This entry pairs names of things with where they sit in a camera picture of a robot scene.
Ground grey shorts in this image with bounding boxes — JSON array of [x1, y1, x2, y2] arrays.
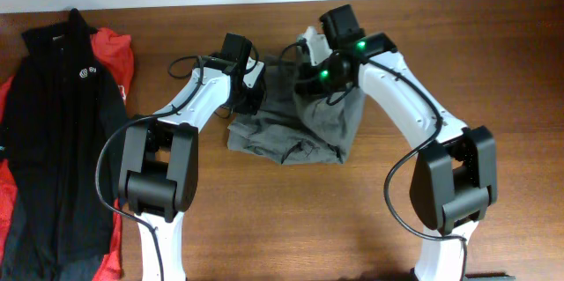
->
[[227, 55, 366, 165]]

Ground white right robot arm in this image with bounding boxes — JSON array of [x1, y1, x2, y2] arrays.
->
[[296, 29, 498, 280]]

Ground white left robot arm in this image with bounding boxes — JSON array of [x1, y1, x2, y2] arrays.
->
[[119, 56, 265, 280]]

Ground red garment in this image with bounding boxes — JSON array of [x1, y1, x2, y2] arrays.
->
[[1, 28, 134, 280]]

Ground black polo shirt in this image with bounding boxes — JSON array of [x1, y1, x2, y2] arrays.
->
[[1, 10, 127, 280]]

